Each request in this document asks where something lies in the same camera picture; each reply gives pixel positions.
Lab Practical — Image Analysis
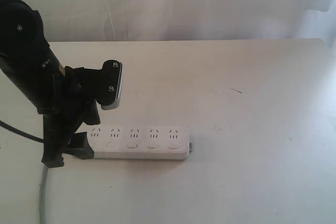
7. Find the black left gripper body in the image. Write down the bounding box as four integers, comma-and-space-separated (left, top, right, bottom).
41, 67, 102, 140

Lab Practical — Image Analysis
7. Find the white backdrop curtain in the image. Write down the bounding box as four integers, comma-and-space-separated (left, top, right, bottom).
23, 0, 335, 48

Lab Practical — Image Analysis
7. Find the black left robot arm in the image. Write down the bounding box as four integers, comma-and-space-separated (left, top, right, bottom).
1, 0, 100, 168

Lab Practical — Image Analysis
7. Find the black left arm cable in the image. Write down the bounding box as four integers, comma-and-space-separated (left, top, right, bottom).
0, 120, 44, 143

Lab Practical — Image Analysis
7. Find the grey power cord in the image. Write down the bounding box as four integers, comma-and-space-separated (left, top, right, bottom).
38, 167, 50, 224

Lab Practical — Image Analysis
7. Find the white five-outlet power strip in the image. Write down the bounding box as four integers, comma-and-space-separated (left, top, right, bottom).
79, 124, 193, 161

